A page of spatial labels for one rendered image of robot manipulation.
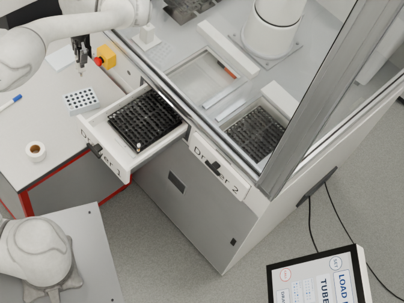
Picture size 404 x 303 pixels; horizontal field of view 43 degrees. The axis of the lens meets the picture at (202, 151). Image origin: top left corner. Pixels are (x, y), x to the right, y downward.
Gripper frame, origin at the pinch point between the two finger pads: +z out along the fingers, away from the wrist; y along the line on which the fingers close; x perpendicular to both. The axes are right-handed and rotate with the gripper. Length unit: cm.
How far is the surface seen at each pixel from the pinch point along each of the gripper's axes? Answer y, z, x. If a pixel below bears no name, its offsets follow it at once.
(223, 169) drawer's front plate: 56, 10, 32
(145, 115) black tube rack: 22.2, 12.5, 16.8
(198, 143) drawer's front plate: 43, 9, 28
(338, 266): 106, -15, 36
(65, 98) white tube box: -1.0, 20.0, -6.6
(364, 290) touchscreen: 115, -20, 36
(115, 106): 15.2, 10.7, 7.2
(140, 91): 12.0, 11.2, 19.1
